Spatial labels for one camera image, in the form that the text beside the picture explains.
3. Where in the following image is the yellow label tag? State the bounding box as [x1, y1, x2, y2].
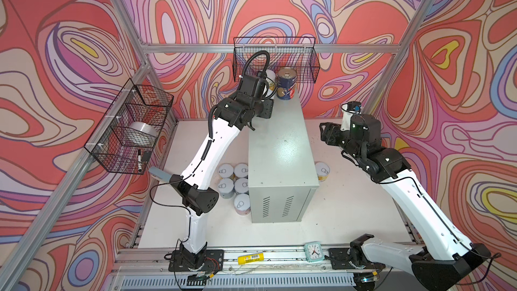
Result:
[238, 253, 265, 265]

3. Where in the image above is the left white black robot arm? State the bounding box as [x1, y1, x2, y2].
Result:
[171, 71, 274, 261]

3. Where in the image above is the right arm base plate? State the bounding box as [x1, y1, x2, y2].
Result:
[324, 248, 386, 271]

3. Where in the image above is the black wire basket back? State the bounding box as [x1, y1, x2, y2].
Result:
[232, 35, 320, 84]

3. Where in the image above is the white tape roll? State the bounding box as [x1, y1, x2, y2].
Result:
[129, 121, 158, 137]

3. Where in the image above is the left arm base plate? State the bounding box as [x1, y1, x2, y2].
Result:
[168, 249, 224, 273]

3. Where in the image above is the yellow label can right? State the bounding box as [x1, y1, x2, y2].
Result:
[315, 162, 331, 182]

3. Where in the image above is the grey blue sponge block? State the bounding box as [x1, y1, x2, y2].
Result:
[148, 167, 172, 183]

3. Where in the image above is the pull-tab can middle left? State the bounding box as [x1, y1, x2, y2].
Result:
[217, 178, 235, 199]

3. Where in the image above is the pull-tab can front right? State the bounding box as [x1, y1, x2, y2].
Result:
[234, 193, 251, 216]

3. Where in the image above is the black wire basket left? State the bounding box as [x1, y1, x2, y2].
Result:
[84, 79, 174, 175]

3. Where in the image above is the pull-tab can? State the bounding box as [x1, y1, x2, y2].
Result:
[234, 178, 249, 194]
[217, 178, 235, 199]
[234, 163, 249, 178]
[218, 164, 234, 179]
[234, 193, 251, 216]

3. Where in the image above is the grey metal cabinet box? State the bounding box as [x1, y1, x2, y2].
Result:
[248, 93, 320, 224]

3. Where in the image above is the blue label tin can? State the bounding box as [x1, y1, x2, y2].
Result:
[276, 67, 298, 101]

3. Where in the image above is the pull-tab can back left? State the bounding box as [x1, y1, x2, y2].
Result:
[218, 164, 234, 179]

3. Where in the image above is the pull-tab can back right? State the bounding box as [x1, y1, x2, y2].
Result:
[234, 163, 249, 178]

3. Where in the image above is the pull-tab can middle right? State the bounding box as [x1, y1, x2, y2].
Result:
[234, 178, 249, 194]

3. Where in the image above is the black marker pen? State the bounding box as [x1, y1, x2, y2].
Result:
[137, 149, 143, 173]

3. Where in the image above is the black wire basket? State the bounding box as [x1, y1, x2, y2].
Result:
[232, 35, 320, 84]
[84, 79, 174, 175]

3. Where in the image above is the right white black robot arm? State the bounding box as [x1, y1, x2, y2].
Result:
[319, 113, 493, 290]

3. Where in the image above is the green orange peach can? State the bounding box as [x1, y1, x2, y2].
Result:
[266, 69, 276, 95]

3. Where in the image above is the small green alarm clock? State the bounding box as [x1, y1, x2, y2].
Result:
[304, 242, 324, 263]

